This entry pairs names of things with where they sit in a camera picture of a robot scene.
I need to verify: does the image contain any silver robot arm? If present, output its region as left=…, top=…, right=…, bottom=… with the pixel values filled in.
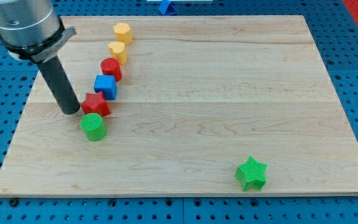
left=0, top=0, right=76, bottom=63

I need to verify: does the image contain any red star block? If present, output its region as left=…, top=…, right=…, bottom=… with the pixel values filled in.
left=81, top=91, right=111, bottom=117

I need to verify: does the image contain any green star block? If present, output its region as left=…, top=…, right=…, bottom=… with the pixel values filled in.
left=235, top=156, right=267, bottom=191

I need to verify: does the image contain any wooden board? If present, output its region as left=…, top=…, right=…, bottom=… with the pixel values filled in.
left=0, top=15, right=358, bottom=198

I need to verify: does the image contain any blue cube block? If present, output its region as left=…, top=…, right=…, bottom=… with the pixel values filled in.
left=94, top=75, right=117, bottom=100

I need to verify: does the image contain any red cylinder block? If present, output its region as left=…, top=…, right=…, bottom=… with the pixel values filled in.
left=100, top=58, right=122, bottom=82

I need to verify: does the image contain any green cylinder block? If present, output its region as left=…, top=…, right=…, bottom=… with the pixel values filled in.
left=80, top=113, right=107, bottom=141

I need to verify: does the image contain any yellow heart block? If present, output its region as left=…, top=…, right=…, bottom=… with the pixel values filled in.
left=108, top=41, right=127, bottom=65

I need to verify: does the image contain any yellow hexagon block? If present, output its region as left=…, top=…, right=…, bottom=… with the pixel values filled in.
left=113, top=23, right=132, bottom=45

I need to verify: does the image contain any blue triangle block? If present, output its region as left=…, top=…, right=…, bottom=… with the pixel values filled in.
left=158, top=0, right=178, bottom=16

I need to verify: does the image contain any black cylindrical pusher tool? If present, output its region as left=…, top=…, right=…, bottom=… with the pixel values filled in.
left=37, top=56, right=80, bottom=114

